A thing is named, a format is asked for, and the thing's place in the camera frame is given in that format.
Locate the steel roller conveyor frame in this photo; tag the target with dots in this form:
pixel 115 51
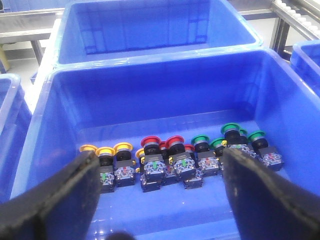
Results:
pixel 301 15

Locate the green push button tall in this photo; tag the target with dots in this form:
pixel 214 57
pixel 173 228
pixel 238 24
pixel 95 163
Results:
pixel 236 137

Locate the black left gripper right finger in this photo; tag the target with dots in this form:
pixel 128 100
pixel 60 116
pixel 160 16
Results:
pixel 265 205

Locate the yellow mushroom push button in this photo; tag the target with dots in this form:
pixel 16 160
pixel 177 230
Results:
pixel 124 170

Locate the blue bin behind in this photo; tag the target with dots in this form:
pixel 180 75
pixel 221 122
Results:
pixel 113 29

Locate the blue bin at right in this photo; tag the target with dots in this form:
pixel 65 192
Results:
pixel 305 61

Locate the green push button low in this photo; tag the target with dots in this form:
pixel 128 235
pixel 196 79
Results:
pixel 207 160

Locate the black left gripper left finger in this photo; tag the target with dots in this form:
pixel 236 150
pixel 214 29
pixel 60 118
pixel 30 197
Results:
pixel 59 208

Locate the green push button right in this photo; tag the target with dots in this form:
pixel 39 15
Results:
pixel 268 155

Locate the yellow push button left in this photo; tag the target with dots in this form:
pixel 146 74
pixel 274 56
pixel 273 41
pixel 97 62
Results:
pixel 106 170

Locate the blue bin holding buttons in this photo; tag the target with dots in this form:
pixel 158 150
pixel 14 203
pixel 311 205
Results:
pixel 104 105

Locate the yellow push button small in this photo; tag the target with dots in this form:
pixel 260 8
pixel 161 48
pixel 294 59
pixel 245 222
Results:
pixel 140 154

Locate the red mushroom push button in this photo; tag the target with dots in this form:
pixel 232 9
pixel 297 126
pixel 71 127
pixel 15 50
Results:
pixel 181 161

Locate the blue bin at left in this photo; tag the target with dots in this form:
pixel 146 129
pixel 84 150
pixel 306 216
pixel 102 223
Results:
pixel 15 118

